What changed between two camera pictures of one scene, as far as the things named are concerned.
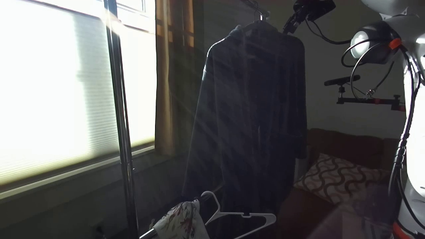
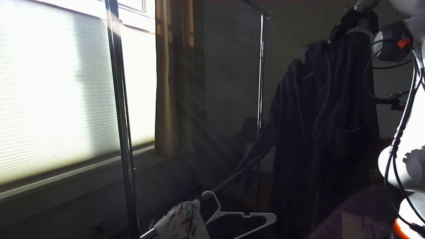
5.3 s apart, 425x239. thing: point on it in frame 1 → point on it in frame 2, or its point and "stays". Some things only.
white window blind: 56,95 stays
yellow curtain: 174,54 stays
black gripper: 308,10 → 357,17
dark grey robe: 249,132 → 322,131
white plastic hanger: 256,228 stays
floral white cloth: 183,220 stays
